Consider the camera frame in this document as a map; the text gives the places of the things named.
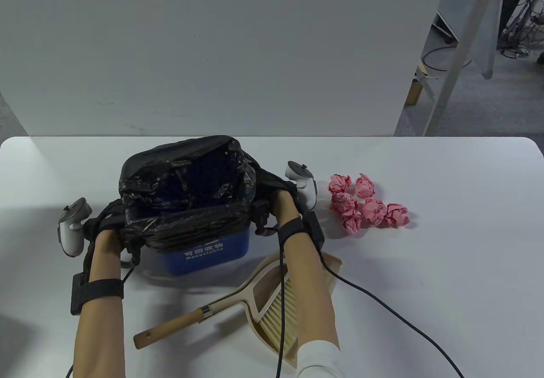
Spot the person's left hand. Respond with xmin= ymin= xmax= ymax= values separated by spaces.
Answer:
xmin=83 ymin=208 xmax=128 ymax=268

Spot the person's right hand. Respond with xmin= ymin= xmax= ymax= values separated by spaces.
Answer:
xmin=255 ymin=173 xmax=304 ymax=212

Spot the black plastic trash bag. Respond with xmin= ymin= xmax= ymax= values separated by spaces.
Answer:
xmin=119 ymin=136 xmax=298 ymax=249

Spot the pile of pink paper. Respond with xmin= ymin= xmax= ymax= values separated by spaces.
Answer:
xmin=328 ymin=173 xmax=412 ymax=235

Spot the beige plastic dustpan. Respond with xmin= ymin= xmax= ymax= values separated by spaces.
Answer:
xmin=248 ymin=254 xmax=343 ymax=368

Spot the blue recycling bin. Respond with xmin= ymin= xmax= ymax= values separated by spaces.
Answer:
xmin=123 ymin=138 xmax=251 ymax=276

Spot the beige brush with wooden handle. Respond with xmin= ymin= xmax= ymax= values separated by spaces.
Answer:
xmin=133 ymin=267 xmax=300 ymax=355

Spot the black left forearm box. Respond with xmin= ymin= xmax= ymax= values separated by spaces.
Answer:
xmin=71 ymin=273 xmax=89 ymax=315

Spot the person's left forearm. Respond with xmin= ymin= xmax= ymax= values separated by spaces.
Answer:
xmin=73 ymin=230 xmax=128 ymax=378

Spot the black right forearm box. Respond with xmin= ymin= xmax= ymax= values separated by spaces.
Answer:
xmin=303 ymin=211 xmax=326 ymax=251

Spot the person's right forearm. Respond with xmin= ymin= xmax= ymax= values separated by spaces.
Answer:
xmin=272 ymin=191 xmax=343 ymax=378

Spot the grey left hand controller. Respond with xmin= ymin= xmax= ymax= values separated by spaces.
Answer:
xmin=57 ymin=198 xmax=93 ymax=257

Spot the grey hand controller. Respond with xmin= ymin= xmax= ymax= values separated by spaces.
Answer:
xmin=57 ymin=198 xmax=93 ymax=257
xmin=285 ymin=161 xmax=318 ymax=209

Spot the grey right hand controller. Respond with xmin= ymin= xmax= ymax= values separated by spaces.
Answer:
xmin=285 ymin=161 xmax=318 ymax=209

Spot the white partition panel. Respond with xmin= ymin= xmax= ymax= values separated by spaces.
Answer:
xmin=0 ymin=0 xmax=451 ymax=137

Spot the wooden block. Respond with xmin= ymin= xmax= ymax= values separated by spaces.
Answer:
xmin=405 ymin=61 xmax=438 ymax=106

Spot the white table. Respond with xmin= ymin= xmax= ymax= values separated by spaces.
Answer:
xmin=0 ymin=136 xmax=544 ymax=378

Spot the grey slanted support beam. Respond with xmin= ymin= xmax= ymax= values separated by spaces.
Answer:
xmin=422 ymin=0 xmax=507 ymax=137

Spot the grey blue panel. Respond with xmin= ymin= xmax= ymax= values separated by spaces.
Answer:
xmin=437 ymin=0 xmax=498 ymax=80

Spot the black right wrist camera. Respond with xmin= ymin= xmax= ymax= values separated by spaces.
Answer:
xmin=252 ymin=202 xmax=277 ymax=237

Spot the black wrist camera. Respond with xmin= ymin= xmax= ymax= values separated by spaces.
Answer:
xmin=119 ymin=242 xmax=141 ymax=268
xmin=252 ymin=202 xmax=277 ymax=237

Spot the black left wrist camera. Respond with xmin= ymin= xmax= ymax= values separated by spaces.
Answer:
xmin=119 ymin=242 xmax=141 ymax=268

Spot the long black right arm cable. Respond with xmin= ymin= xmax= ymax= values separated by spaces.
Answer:
xmin=318 ymin=248 xmax=465 ymax=378

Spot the black floor cable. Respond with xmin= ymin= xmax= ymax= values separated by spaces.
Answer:
xmin=421 ymin=45 xmax=473 ymax=72

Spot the tangle of cables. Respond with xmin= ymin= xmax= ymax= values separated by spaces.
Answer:
xmin=497 ymin=0 xmax=544 ymax=65

